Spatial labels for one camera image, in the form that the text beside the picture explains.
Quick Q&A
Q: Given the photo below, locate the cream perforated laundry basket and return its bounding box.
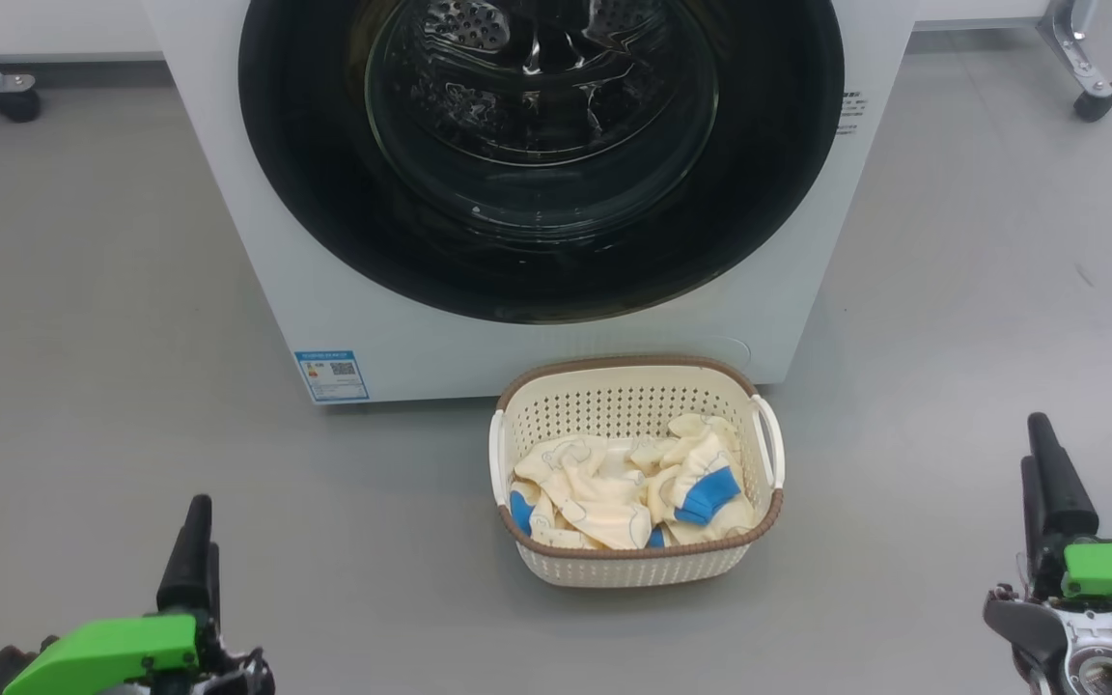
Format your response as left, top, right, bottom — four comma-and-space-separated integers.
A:
488, 355, 787, 588

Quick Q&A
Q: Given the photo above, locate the washing machine door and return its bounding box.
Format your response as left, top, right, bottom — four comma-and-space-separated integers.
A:
238, 0, 847, 324

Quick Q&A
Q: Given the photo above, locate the stainless steel washing machine drum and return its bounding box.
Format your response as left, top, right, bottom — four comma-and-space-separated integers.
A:
368, 0, 719, 170

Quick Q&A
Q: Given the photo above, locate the cream printed baby garment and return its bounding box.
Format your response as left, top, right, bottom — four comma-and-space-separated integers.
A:
510, 434, 655, 551

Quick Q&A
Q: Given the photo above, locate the white front-load washing machine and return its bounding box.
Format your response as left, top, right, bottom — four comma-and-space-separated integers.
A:
141, 0, 919, 406

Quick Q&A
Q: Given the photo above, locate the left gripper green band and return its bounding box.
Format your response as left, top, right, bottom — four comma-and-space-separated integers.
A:
4, 494, 275, 695

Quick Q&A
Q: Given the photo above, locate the blue energy label sticker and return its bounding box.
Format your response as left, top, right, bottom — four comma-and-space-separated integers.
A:
293, 349, 371, 403

